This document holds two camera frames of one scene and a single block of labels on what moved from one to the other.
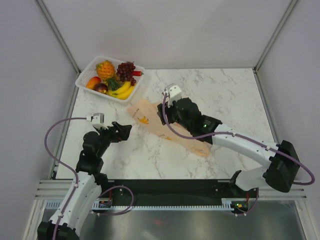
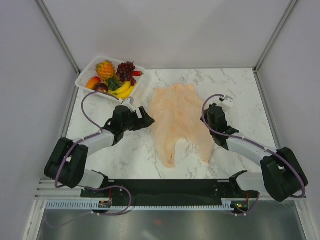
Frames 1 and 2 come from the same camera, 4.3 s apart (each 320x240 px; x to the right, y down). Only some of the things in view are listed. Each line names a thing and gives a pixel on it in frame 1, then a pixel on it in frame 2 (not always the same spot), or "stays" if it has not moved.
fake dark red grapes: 124,72 stays
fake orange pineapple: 106,71 stays
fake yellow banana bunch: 123,92 stays
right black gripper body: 172,116 → 206,117
